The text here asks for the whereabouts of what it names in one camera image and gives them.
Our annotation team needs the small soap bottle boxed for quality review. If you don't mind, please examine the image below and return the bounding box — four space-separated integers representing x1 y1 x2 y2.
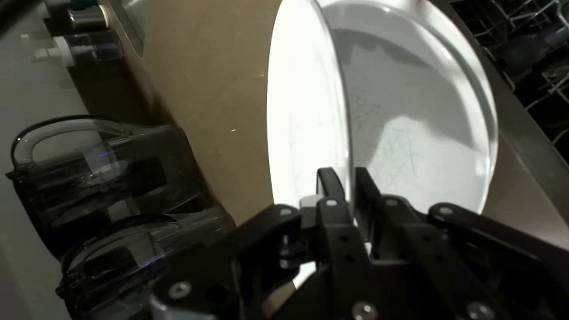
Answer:
34 33 123 65
43 0 114 31

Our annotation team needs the white stacked plate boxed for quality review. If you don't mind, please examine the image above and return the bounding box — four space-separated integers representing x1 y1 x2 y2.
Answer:
317 0 502 216

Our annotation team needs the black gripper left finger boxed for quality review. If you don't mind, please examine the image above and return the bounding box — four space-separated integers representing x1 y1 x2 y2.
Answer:
150 166 381 320

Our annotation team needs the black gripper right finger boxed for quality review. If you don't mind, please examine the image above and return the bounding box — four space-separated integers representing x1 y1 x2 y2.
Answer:
352 166 569 320

